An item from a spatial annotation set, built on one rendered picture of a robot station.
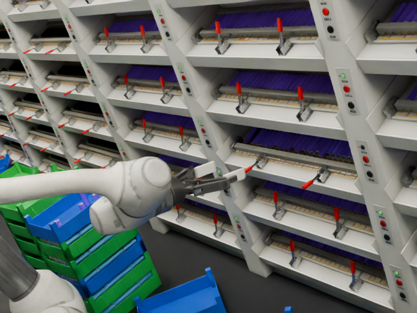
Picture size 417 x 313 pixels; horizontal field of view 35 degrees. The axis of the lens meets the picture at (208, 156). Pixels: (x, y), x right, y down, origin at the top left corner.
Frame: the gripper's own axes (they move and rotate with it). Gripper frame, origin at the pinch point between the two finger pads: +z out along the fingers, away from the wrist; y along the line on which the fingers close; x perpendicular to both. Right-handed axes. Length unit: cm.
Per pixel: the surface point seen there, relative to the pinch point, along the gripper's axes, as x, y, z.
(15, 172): -42, -231, 13
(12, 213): -24, -104, -31
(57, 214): -24, -85, -20
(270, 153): -3.6, -9.2, 24.1
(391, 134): 10.4, 44.4, 17.1
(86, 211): -20, -66, -16
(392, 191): -5.9, 40.1, 20.7
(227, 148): -4.0, -29.9, 22.8
